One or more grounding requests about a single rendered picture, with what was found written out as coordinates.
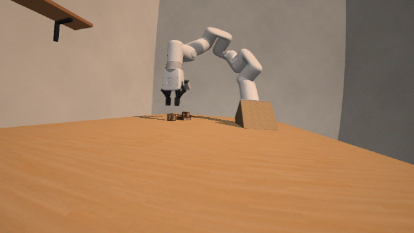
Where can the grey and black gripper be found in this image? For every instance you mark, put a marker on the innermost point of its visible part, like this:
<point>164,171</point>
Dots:
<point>173,80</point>

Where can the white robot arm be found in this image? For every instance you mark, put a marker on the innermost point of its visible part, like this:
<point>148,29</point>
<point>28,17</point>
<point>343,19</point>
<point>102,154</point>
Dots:
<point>242,62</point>

